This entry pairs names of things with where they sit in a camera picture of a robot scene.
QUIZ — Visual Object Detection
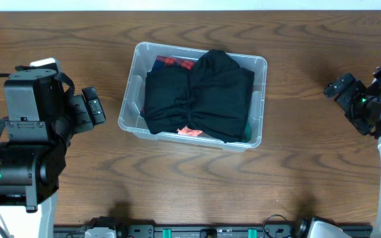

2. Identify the red plaid flannel shirt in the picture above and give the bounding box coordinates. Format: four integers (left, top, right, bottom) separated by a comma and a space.
151, 56, 196, 71

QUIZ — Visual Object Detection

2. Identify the coral pink garment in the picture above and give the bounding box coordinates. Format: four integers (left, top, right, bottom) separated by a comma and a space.
177, 126, 203, 137

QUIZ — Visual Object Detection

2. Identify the dark green garment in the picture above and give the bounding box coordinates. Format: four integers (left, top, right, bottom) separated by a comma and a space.
241, 122, 252, 143

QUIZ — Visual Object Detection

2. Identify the black hoodie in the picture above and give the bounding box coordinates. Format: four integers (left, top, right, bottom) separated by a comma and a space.
141, 50, 255, 143

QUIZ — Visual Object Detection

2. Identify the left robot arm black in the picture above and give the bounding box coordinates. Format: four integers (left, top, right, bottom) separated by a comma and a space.
0, 67, 106, 237

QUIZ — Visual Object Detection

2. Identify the black mounting rail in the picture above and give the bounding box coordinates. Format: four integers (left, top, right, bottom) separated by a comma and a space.
53, 216, 373, 238

